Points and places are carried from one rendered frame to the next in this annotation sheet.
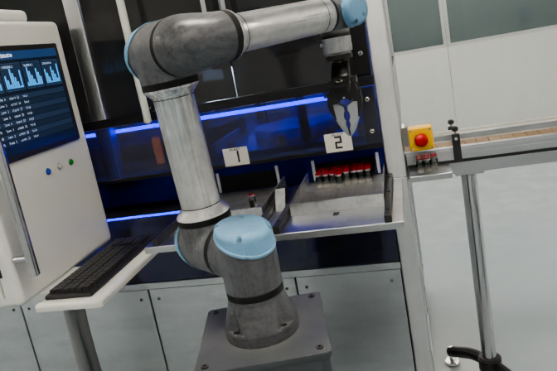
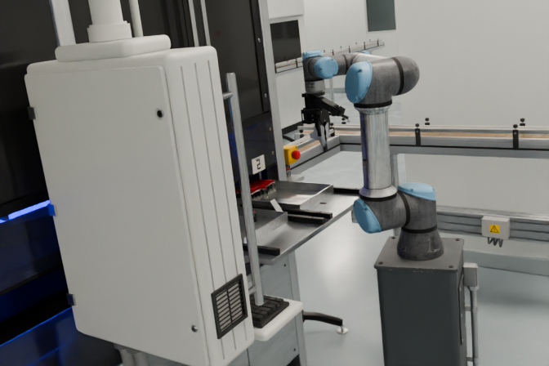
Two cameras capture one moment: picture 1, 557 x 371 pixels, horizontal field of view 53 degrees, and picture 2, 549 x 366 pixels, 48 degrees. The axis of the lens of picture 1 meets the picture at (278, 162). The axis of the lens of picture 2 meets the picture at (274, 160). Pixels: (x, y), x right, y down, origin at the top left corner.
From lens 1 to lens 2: 2.17 m
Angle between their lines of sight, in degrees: 67
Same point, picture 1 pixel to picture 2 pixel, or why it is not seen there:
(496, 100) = not seen: outside the picture
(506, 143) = (303, 155)
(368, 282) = (274, 272)
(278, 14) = not seen: hidden behind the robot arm
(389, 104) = (278, 131)
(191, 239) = (393, 206)
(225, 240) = (430, 191)
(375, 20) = (271, 72)
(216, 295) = not seen: hidden behind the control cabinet
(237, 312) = (432, 237)
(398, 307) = (287, 285)
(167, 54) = (413, 79)
